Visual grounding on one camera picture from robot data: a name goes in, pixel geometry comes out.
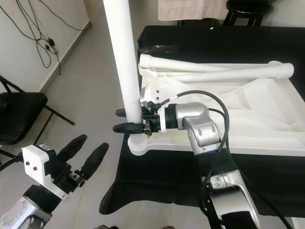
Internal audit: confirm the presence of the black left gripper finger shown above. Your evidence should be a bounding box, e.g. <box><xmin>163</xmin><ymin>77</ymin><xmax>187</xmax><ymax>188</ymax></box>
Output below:
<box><xmin>80</xmin><ymin>143</ymin><xmax>109</xmax><ymax>182</ymax></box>
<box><xmin>57</xmin><ymin>134</ymin><xmax>88</xmax><ymax>163</ymax></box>

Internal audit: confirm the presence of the white plastic children table top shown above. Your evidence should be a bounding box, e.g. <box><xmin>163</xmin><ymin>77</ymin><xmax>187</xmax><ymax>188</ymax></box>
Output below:
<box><xmin>128</xmin><ymin>53</ymin><xmax>305</xmax><ymax>157</ymax></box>

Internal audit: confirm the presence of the black tablecloth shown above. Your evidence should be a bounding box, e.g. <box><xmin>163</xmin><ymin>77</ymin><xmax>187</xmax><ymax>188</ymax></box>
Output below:
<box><xmin>99</xmin><ymin>25</ymin><xmax>305</xmax><ymax>218</ymax></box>

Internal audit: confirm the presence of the black folding chair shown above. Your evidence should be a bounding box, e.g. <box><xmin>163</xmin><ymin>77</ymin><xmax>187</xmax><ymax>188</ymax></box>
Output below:
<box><xmin>0</xmin><ymin>76</ymin><xmax>76</xmax><ymax>146</ymax></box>

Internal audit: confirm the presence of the pink checked cloth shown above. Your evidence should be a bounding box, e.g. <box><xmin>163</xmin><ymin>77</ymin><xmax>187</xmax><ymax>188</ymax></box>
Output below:
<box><xmin>158</xmin><ymin>0</ymin><xmax>228</xmax><ymax>21</ymax></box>

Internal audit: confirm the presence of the black round stool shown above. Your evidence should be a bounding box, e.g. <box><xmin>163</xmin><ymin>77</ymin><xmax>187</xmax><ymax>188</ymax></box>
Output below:
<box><xmin>223</xmin><ymin>0</ymin><xmax>267</xmax><ymax>27</ymax></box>

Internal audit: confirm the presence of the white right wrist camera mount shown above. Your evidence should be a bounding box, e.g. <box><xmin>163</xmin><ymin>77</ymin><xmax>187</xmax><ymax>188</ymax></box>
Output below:
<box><xmin>141</xmin><ymin>79</ymin><xmax>168</xmax><ymax>132</ymax></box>

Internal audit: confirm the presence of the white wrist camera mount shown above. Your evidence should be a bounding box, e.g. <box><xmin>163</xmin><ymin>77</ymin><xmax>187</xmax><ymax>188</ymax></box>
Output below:
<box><xmin>141</xmin><ymin>79</ymin><xmax>168</xmax><ymax>132</ymax></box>
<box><xmin>21</xmin><ymin>145</ymin><xmax>77</xmax><ymax>201</ymax></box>

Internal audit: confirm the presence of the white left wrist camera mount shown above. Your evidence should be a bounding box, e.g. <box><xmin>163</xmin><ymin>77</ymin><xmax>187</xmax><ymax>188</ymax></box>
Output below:
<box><xmin>21</xmin><ymin>145</ymin><xmax>77</xmax><ymax>201</ymax></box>

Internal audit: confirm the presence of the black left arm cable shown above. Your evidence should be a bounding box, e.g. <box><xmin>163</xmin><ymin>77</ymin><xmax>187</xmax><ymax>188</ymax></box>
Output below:
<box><xmin>0</xmin><ymin>155</ymin><xmax>29</xmax><ymax>171</ymax></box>

